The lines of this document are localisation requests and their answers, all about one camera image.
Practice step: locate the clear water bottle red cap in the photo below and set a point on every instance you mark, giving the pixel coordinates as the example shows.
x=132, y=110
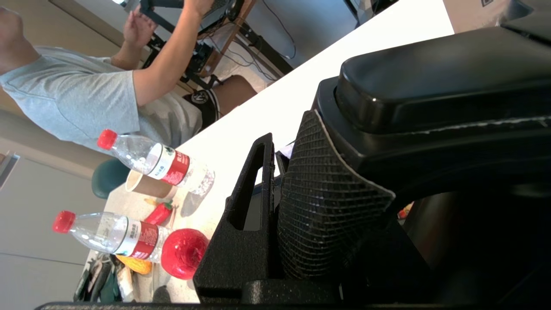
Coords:
x=112, y=234
x=172, y=168

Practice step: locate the orange toy corn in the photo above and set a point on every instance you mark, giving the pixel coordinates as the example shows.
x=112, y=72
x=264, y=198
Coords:
x=135, y=265

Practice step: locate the green stool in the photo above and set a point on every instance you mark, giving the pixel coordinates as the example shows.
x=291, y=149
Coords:
x=107, y=176

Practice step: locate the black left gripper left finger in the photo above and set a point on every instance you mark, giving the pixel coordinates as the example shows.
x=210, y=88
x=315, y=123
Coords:
x=241, y=258

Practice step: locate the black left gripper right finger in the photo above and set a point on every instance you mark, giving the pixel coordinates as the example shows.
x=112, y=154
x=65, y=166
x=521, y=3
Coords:
x=387, y=271

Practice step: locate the person in grey t-shirt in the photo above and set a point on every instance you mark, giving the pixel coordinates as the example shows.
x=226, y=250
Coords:
x=73, y=94

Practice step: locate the dark fabric bag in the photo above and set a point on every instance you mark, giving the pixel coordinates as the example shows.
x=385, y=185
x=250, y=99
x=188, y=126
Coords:
x=103, y=280

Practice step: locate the brown paper cup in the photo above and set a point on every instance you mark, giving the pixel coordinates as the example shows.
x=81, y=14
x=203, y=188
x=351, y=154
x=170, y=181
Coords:
x=146, y=187

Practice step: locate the red packaged item with label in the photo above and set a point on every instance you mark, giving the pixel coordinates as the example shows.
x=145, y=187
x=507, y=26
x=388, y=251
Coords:
x=404, y=211

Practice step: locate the red toy apple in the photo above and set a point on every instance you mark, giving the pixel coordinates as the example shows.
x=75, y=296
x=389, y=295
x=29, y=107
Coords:
x=183, y=254

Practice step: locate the black electric kettle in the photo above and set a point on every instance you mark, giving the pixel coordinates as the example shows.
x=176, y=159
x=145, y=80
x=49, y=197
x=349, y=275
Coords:
x=430, y=86

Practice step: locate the red toy chili pepper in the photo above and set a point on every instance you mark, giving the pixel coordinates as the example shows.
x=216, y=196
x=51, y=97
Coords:
x=158, y=213

